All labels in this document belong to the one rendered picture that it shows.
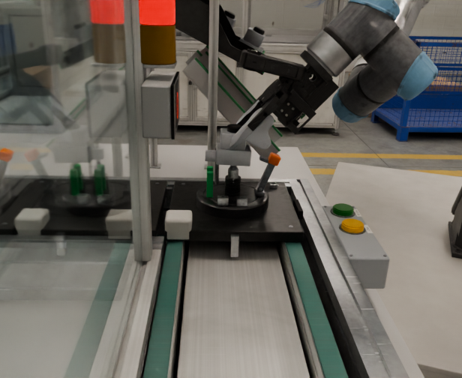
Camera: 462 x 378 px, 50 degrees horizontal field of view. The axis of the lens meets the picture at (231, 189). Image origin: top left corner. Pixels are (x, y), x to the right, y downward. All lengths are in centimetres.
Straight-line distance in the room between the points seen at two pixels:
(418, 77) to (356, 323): 42
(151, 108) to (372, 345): 41
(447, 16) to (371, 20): 952
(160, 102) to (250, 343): 34
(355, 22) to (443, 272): 51
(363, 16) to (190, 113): 424
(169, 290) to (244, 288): 13
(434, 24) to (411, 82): 943
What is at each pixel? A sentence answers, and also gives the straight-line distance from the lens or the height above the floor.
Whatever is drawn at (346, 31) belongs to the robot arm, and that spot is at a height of 130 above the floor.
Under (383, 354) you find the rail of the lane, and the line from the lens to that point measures 64.
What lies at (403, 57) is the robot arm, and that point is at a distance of 88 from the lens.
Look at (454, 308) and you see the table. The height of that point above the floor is 86.
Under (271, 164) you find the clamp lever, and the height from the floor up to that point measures 105.
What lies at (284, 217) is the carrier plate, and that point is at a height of 97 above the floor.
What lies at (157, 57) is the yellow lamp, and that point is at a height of 127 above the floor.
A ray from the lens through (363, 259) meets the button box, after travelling 83.
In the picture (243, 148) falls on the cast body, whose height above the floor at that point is 109.
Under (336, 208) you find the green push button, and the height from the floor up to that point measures 97.
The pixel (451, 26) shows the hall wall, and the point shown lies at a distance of 1044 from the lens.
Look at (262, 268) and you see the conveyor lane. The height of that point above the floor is 92.
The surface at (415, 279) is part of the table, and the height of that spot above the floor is 86.
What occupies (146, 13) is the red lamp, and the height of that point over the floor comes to 132.
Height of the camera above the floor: 135
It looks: 22 degrees down
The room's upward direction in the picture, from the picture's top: 2 degrees clockwise
